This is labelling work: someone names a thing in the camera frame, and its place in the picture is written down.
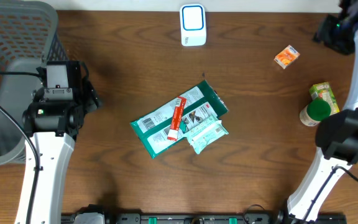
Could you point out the white barcode scanner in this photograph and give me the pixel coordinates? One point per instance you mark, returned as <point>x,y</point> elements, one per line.
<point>193,25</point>

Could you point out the green 3M package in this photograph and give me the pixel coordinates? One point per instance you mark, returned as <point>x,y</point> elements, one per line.
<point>152,129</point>

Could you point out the mint green wipes pack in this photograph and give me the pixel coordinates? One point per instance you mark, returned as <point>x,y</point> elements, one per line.
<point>203,134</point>

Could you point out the small orange box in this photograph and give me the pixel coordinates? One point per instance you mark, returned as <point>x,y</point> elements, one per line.
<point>287,56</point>

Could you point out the white jar green lid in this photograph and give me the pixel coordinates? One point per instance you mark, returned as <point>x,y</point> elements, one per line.
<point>315,112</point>

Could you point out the green yellow juice carton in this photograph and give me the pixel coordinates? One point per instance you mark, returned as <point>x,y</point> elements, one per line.
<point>324,91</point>

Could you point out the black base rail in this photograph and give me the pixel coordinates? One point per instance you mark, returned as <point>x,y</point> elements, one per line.
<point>135,218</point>

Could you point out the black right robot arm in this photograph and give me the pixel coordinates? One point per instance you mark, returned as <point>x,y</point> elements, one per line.
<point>337,136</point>

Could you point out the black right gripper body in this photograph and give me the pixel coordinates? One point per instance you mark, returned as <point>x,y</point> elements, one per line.
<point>340,37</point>

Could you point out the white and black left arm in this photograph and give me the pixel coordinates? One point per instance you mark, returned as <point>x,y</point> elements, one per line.
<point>51,127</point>

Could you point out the red sachet packet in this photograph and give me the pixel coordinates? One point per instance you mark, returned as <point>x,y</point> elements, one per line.
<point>176,118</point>

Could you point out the dark grey plastic mesh basket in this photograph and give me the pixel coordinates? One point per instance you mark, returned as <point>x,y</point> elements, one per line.
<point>28,40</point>

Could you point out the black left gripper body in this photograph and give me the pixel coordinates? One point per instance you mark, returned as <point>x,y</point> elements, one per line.
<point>87,101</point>

